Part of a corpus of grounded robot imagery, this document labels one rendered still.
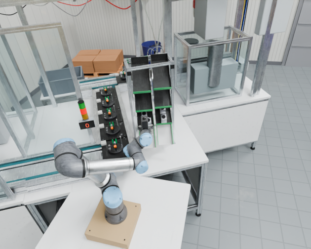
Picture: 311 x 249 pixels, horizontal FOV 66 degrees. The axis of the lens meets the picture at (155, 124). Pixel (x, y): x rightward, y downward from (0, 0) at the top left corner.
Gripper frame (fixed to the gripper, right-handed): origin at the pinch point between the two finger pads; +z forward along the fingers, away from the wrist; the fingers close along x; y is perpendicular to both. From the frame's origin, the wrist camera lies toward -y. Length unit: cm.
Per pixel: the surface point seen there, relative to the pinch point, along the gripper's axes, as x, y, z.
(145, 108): 0.8, -10.9, 9.6
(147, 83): 4.2, -29.7, 6.3
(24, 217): -105, 67, 6
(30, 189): -94, 42, 3
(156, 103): 9.8, -13.1, 12.9
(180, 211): 19, 59, -20
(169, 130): 19.0, 12.7, 28.0
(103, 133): -41, 14, 47
